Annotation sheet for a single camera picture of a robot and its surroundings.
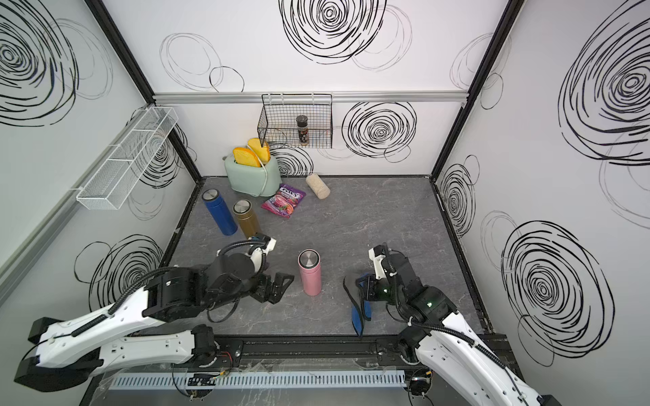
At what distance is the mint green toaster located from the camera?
3.41ft

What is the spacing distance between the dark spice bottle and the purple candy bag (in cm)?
29

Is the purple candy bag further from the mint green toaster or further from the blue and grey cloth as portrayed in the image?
the blue and grey cloth

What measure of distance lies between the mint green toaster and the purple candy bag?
0.09 feet

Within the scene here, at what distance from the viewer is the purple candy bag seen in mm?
1072

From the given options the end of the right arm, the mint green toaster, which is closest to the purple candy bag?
the mint green toaster

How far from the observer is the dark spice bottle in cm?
86
